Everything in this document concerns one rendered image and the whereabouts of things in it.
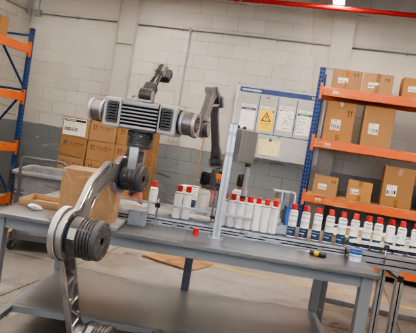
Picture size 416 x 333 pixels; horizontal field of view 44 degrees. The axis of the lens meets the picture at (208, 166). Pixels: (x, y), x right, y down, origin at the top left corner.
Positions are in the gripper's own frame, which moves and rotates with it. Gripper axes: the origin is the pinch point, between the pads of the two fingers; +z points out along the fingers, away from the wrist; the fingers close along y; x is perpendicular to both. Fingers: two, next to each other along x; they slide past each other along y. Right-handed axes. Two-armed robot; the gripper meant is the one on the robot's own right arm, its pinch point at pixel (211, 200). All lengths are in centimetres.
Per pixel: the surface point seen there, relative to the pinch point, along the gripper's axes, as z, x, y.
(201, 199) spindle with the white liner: 2.6, -17.9, 7.6
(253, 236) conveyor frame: 16.0, 11.2, -28.0
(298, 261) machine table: 19, 50, -51
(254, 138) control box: -41.9, 13.6, -19.6
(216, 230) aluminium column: 14.2, 21.7, -6.1
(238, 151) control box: -32.8, 24.0, -11.4
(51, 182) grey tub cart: 26, -177, 162
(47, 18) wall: -192, -507, 318
